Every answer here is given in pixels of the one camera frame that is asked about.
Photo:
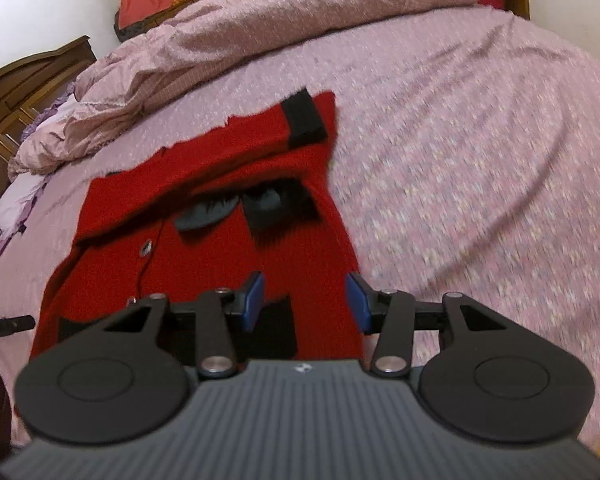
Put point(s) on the red knit cardigan black bow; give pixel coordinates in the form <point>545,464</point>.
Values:
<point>300,260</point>

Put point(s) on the brown wooden headboard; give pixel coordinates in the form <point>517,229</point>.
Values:
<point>10,90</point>

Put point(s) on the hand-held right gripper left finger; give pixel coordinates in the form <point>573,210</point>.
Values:
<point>252,302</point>

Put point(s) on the lavender ruffled pillow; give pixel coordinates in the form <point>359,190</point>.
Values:
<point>20,195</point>

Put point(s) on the pink floral bed sheet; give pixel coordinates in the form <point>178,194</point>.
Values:
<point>480,160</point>

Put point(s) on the pink floral quilt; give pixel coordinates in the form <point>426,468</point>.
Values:
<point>280,25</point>

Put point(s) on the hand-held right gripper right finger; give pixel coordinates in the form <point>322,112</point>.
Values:
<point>357,302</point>

